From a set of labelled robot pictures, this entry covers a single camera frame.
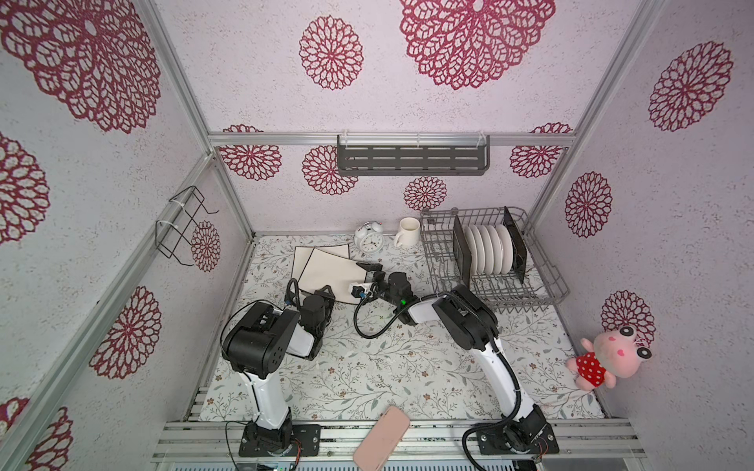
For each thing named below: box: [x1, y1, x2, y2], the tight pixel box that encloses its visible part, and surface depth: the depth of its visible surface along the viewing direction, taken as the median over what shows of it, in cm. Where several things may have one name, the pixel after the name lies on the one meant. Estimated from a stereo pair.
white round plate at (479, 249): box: [470, 223, 485, 276], surface depth 99 cm
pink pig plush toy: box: [565, 325, 653, 391], surface depth 77 cm
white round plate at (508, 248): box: [495, 224, 514, 275], surface depth 99 cm
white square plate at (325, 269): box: [298, 247, 368, 304], surface depth 102 cm
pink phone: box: [352, 405, 411, 471], surface depth 74 cm
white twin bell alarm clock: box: [354, 220, 385, 256], surface depth 110 cm
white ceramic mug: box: [393, 216, 422, 248], surface depth 115 cm
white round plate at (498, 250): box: [486, 224, 503, 276], surface depth 99 cm
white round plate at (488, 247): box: [479, 224, 495, 275], surface depth 99 cm
